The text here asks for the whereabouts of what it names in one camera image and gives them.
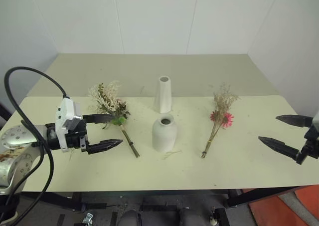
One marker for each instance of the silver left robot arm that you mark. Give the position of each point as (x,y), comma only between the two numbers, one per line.
(15,139)

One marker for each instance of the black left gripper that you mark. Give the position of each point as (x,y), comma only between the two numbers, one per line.
(74,140)

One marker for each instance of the black metal table frame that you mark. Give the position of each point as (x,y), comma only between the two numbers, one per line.
(249,196)

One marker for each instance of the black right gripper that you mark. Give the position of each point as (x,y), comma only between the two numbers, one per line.
(311,146)

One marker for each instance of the short round white vase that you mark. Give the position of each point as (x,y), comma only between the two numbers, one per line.
(164,136)

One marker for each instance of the tall narrow white vase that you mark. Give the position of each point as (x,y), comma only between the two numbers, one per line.
(164,96)

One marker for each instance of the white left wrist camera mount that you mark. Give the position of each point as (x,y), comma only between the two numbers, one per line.
(65,111)

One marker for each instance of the loose dry straw twigs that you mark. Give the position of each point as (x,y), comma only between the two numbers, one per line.
(172,153)

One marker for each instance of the pink daisy dried bouquet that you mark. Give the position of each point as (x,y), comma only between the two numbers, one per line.
(222,111)

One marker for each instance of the white and green dried bouquet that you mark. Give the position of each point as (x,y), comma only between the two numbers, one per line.
(109,103)

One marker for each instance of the small white caster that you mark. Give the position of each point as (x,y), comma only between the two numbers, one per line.
(213,220)

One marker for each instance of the silver metal caster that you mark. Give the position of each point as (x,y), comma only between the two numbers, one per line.
(88,218)

